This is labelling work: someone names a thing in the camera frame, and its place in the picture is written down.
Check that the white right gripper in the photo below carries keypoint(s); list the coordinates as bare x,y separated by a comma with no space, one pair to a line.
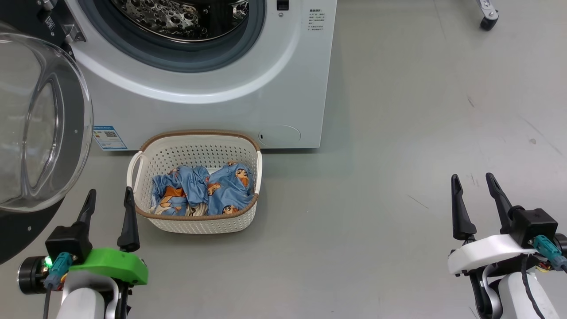
483,250

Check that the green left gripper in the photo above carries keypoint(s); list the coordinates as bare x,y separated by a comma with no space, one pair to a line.
115,263

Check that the blue cartoon print garment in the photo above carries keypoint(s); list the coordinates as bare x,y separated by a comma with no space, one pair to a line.
232,186
177,186

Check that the round black glass washer door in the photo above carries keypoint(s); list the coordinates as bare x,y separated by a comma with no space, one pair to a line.
26,133

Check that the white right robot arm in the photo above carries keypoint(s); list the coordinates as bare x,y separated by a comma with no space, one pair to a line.
514,297

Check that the white perforated laundry basket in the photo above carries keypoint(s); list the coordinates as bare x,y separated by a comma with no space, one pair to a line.
195,150

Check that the white front-load washing machine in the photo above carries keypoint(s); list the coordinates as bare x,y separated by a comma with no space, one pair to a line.
288,88

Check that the blue energy label sticker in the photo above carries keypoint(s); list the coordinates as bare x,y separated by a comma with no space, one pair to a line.
108,137

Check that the black caster wheel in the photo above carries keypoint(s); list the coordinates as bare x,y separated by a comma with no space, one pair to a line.
488,20

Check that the round washer filter cover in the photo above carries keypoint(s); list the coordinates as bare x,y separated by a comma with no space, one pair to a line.
281,135

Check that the steel washer drum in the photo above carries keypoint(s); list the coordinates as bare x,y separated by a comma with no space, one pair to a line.
177,20

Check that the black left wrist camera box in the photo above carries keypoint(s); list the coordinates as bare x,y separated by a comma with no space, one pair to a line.
68,241

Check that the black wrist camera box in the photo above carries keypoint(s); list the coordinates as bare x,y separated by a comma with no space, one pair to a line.
68,241
533,226

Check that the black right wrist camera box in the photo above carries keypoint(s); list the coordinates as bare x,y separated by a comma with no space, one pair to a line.
533,226

